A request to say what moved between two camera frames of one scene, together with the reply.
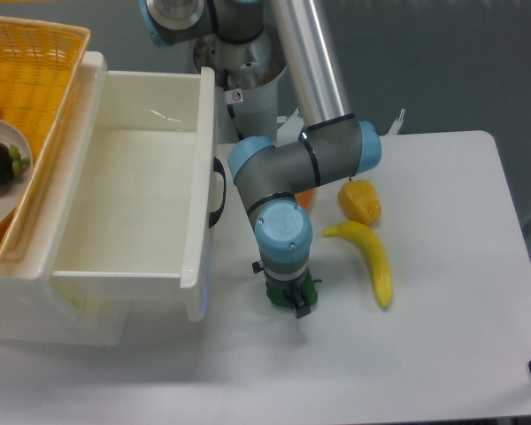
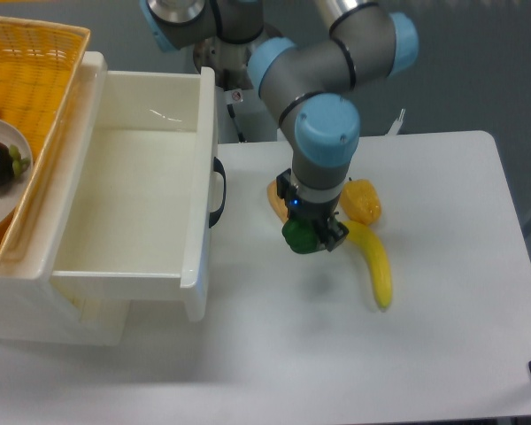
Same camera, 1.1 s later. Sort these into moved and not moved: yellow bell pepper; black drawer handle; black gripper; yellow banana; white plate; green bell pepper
Moved: green bell pepper; black gripper
Not moved: black drawer handle; yellow bell pepper; yellow banana; white plate
